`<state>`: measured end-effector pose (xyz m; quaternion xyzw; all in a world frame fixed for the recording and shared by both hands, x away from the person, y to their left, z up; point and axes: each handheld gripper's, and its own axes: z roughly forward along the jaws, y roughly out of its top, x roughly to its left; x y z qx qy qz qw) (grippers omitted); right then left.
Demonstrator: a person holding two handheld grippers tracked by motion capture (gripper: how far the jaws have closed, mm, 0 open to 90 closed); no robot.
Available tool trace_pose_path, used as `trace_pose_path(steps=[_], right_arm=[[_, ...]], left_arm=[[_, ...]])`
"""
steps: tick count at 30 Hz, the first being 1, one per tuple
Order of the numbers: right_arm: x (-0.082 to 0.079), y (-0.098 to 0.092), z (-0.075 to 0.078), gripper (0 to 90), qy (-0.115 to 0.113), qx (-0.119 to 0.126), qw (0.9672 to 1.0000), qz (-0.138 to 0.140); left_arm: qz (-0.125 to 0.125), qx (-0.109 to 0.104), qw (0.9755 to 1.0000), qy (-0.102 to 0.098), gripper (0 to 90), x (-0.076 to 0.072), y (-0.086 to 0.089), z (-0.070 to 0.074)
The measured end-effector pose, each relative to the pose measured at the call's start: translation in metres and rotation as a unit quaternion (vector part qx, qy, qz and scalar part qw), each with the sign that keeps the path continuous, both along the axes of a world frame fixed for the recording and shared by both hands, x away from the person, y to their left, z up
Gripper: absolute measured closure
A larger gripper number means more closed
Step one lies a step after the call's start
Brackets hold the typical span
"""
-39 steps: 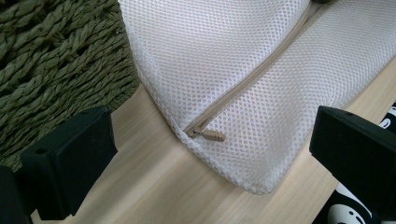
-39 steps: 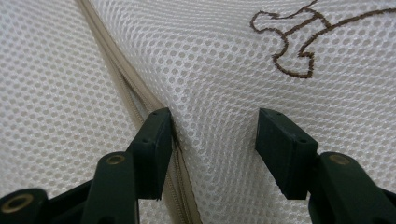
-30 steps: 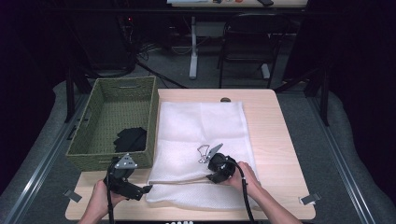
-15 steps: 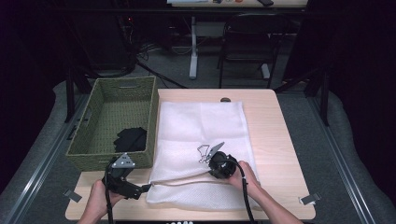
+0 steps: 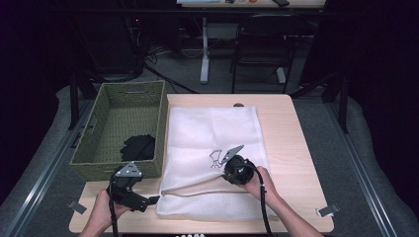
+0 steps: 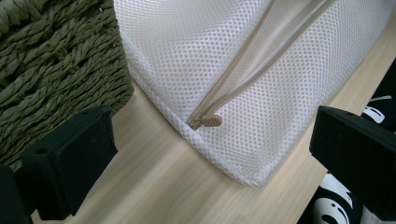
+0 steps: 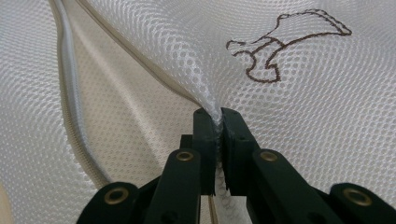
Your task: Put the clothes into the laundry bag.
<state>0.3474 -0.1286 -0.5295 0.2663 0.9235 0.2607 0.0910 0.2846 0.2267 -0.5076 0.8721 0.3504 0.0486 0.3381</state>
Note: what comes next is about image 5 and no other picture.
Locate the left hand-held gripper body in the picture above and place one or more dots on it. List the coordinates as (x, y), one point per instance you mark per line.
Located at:
(126, 194)

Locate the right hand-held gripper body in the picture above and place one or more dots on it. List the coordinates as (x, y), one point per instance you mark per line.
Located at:
(238, 171)

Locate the black cloth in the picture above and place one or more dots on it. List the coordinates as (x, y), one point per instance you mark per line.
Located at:
(138, 148)

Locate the white mesh laundry bag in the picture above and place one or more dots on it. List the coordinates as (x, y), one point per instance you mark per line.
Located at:
(197, 131)

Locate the green woven basket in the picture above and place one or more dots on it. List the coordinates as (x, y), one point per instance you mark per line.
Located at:
(131, 115)

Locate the person's left hand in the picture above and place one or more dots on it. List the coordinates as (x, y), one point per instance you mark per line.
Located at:
(105, 210)

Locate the person's right hand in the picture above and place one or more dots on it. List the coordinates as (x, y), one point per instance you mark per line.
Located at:
(263, 187)

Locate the grey tape tab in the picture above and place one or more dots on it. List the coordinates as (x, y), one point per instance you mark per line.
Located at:
(76, 207)
(327, 210)

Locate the small dark round object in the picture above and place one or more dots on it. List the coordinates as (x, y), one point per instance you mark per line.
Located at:
(238, 105)

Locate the black metal stand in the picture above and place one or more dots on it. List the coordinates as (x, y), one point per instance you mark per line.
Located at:
(344, 105)
(74, 98)

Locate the desk with white legs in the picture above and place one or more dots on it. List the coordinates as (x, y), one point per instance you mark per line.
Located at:
(205, 49)

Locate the black folding chair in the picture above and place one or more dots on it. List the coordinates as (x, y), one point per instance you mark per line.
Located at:
(263, 36)

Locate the dark cabinet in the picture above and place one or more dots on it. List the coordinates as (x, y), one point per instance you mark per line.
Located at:
(108, 42)

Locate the metal floor rail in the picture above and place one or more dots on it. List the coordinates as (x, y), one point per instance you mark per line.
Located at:
(362, 171)
(39, 184)

